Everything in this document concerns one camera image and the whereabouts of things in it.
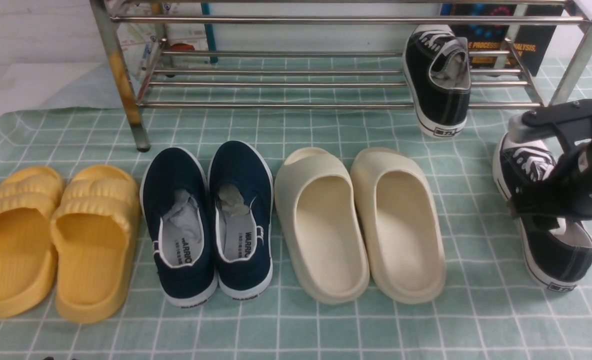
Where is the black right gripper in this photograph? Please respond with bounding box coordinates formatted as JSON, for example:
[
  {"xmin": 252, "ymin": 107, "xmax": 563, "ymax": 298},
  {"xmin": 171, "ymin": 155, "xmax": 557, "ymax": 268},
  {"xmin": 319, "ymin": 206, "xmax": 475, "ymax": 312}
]
[{"xmin": 508, "ymin": 99, "xmax": 592, "ymax": 221}]

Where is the black canvas sneaker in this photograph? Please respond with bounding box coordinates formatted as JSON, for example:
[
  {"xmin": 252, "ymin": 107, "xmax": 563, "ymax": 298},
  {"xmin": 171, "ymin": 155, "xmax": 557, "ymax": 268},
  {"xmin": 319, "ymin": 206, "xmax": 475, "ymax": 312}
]
[
  {"xmin": 492, "ymin": 133, "xmax": 592, "ymax": 293},
  {"xmin": 402, "ymin": 23, "xmax": 472, "ymax": 138}
]

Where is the steel shoe rack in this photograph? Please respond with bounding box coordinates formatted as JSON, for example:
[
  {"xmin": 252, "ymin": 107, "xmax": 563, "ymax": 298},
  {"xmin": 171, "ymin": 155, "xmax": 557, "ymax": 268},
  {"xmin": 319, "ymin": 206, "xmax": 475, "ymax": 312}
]
[{"xmin": 90, "ymin": 0, "xmax": 592, "ymax": 153}]

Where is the right navy canvas shoe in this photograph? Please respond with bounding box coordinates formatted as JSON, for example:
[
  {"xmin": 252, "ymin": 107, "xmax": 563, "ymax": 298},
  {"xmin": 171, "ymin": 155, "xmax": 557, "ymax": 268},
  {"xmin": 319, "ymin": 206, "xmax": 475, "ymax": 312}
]
[{"xmin": 207, "ymin": 140, "xmax": 274, "ymax": 301}]

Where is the navy canvas shoe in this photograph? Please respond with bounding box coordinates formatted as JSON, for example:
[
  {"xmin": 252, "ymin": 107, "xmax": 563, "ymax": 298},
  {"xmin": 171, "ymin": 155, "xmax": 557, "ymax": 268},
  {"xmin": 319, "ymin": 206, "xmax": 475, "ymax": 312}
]
[
  {"xmin": 139, "ymin": 146, "xmax": 218, "ymax": 308},
  {"xmin": 207, "ymin": 140, "xmax": 274, "ymax": 301}
]

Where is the left navy canvas shoe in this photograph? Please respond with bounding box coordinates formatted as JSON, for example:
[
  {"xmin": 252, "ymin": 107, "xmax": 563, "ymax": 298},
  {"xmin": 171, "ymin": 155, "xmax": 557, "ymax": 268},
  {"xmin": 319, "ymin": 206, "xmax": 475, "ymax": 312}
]
[{"xmin": 139, "ymin": 146, "xmax": 218, "ymax": 308}]

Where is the dark image processing book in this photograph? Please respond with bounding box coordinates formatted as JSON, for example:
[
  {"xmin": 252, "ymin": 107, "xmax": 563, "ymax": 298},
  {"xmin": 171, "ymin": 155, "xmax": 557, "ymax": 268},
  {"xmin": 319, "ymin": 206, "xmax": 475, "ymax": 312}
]
[{"xmin": 440, "ymin": 3, "xmax": 564, "ymax": 75}]

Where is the green checked tablecloth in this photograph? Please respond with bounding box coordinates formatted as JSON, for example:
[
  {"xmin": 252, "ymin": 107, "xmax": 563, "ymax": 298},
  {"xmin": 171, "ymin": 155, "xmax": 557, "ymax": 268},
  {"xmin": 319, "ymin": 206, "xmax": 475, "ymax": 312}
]
[{"xmin": 0, "ymin": 64, "xmax": 592, "ymax": 360}]

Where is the right cream foam slide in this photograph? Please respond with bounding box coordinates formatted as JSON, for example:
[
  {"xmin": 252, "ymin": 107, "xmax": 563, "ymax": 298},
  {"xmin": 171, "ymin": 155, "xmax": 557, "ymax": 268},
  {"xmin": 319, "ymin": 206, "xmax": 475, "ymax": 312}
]
[{"xmin": 350, "ymin": 147, "xmax": 447, "ymax": 305}]

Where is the cream foam slide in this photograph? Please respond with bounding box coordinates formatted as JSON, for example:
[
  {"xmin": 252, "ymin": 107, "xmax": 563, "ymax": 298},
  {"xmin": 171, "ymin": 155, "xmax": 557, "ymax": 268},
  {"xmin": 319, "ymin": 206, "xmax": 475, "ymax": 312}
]
[
  {"xmin": 350, "ymin": 147, "xmax": 447, "ymax": 305},
  {"xmin": 274, "ymin": 146, "xmax": 370, "ymax": 305}
]

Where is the left cream foam slide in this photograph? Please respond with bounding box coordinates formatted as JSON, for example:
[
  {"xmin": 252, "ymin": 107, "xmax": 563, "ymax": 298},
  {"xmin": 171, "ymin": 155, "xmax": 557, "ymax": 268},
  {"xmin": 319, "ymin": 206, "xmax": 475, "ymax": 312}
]
[{"xmin": 274, "ymin": 146, "xmax": 370, "ymax": 305}]

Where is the white printed box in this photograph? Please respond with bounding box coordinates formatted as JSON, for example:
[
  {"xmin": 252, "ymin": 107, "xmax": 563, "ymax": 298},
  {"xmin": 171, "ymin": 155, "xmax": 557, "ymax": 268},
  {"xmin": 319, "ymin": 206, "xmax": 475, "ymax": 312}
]
[{"xmin": 117, "ymin": 2, "xmax": 213, "ymax": 77}]

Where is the right yellow rubber slipper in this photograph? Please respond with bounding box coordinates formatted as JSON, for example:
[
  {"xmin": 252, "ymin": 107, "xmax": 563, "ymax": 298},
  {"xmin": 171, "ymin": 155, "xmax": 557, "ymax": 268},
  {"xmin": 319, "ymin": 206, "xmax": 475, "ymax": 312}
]
[{"xmin": 50, "ymin": 164, "xmax": 141, "ymax": 324}]

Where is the yellow rubber slipper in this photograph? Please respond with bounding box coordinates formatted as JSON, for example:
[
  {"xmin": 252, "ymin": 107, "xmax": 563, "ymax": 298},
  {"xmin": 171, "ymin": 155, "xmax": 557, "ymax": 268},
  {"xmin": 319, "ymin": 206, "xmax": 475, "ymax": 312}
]
[
  {"xmin": 50, "ymin": 164, "xmax": 141, "ymax": 324},
  {"xmin": 0, "ymin": 166, "xmax": 65, "ymax": 319}
]

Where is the left yellow rubber slipper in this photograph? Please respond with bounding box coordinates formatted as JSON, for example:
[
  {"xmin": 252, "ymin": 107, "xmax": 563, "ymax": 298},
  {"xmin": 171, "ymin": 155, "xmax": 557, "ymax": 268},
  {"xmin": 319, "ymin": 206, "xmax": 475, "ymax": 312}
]
[{"xmin": 0, "ymin": 166, "xmax": 65, "ymax": 319}]

